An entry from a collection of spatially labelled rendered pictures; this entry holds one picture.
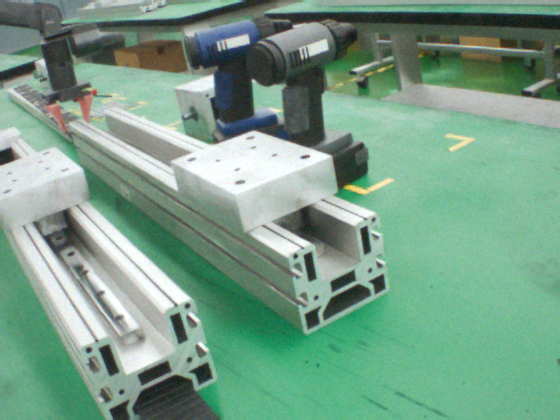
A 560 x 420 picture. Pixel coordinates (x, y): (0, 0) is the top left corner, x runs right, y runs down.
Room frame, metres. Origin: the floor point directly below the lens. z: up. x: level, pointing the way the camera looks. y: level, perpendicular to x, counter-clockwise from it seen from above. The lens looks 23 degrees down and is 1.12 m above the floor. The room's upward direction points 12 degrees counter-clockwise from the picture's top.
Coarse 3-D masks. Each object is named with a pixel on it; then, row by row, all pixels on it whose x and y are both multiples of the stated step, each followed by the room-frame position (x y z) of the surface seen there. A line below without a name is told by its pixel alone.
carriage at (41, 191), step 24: (0, 168) 0.85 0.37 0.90; (24, 168) 0.82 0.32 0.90; (48, 168) 0.79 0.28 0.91; (72, 168) 0.77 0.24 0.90; (0, 192) 0.74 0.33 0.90; (24, 192) 0.72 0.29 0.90; (48, 192) 0.73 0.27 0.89; (72, 192) 0.75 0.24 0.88; (0, 216) 0.73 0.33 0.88; (24, 216) 0.72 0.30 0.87; (48, 216) 0.74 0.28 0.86
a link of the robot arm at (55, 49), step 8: (64, 32) 1.41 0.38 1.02; (48, 40) 1.39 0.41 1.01; (56, 40) 1.39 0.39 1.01; (64, 40) 1.40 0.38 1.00; (72, 40) 1.40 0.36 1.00; (48, 48) 1.38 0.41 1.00; (56, 48) 1.38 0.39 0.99; (64, 48) 1.39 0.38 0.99; (72, 48) 1.41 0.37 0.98; (48, 56) 1.38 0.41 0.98; (56, 56) 1.38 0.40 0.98; (64, 56) 1.39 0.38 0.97; (48, 64) 1.38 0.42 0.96
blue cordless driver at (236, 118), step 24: (240, 24) 1.04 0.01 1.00; (264, 24) 1.04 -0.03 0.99; (288, 24) 1.06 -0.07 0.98; (192, 48) 1.01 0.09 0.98; (216, 48) 1.02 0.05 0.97; (240, 48) 1.02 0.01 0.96; (216, 72) 1.04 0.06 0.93; (240, 72) 1.04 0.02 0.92; (216, 96) 1.04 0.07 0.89; (240, 96) 1.03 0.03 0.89; (240, 120) 1.03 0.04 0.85; (264, 120) 1.03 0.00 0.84
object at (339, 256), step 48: (96, 144) 1.05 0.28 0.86; (144, 144) 1.06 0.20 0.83; (192, 144) 0.89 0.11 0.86; (144, 192) 0.86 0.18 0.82; (192, 240) 0.72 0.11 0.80; (240, 240) 0.61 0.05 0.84; (288, 240) 0.53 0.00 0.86; (336, 240) 0.57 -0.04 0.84; (288, 288) 0.52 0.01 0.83; (336, 288) 0.53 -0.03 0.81; (384, 288) 0.55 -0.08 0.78
